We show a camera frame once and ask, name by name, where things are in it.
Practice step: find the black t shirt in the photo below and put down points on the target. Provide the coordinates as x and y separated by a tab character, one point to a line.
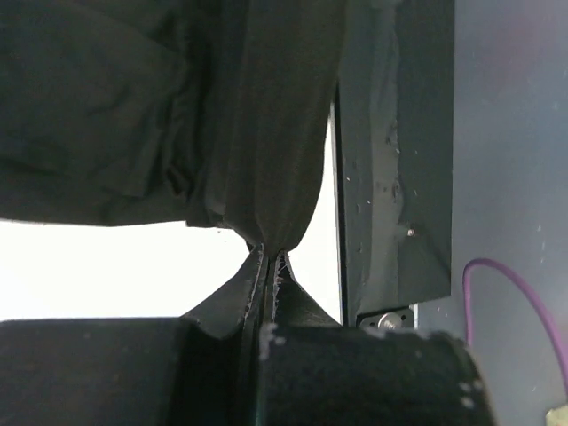
140	112

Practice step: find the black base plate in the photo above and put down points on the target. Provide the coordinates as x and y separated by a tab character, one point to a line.
394	127

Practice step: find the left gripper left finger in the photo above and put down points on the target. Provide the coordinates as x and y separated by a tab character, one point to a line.
218	369

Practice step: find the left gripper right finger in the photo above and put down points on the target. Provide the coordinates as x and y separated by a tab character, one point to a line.
303	355

